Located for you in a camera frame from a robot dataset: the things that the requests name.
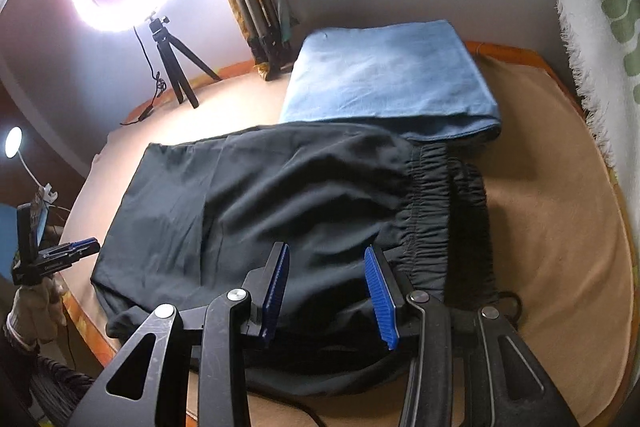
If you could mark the tan bed blanket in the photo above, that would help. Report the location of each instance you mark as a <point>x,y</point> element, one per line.
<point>550,207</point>

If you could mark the white green patterned throw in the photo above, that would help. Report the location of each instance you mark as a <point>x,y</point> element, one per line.
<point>600,57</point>

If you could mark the small black tripod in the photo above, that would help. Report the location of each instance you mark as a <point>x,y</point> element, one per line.
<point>167,52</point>

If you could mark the person's left hand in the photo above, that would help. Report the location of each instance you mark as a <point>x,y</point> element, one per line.
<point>35,312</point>

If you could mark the white desk lamp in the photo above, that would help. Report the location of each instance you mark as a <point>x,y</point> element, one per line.
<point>12,139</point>

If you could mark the black pants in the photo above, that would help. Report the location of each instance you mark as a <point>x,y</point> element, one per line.
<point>250,187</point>

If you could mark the wooden door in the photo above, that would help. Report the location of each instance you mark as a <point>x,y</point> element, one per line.
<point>35,117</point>

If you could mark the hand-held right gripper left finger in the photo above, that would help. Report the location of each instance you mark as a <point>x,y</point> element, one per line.
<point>277,292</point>

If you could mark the person's left forearm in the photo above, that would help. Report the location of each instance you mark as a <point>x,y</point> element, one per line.
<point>17,349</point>

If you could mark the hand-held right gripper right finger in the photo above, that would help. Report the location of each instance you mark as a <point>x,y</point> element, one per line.
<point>380,302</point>

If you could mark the person's dark patterned clothing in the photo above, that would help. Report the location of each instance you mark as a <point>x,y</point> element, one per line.
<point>60,382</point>

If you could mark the folded blue towel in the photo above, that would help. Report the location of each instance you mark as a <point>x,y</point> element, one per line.
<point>390,77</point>

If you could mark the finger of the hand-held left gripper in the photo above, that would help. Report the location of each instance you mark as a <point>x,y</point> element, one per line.
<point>82,243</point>
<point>85,252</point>

